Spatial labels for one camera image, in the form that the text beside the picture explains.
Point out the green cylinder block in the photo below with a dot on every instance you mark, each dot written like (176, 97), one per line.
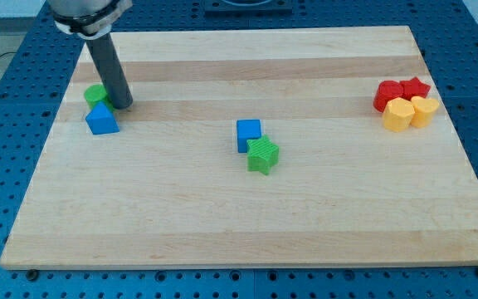
(96, 94)

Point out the blue cube block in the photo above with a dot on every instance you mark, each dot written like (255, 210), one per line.
(247, 130)

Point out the wooden board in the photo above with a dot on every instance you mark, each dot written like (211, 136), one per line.
(171, 191)

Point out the yellow hexagon block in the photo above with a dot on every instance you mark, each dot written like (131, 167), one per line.
(398, 114)

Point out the red star block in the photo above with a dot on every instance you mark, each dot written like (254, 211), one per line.
(414, 87)

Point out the green star block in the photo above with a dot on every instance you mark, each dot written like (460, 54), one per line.
(262, 155)

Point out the red cylinder block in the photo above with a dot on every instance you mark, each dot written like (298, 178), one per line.
(387, 90)

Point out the yellow heart block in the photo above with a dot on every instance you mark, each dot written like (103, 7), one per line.
(425, 109)

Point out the blue triangle block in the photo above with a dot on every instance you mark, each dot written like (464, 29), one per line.
(101, 120)

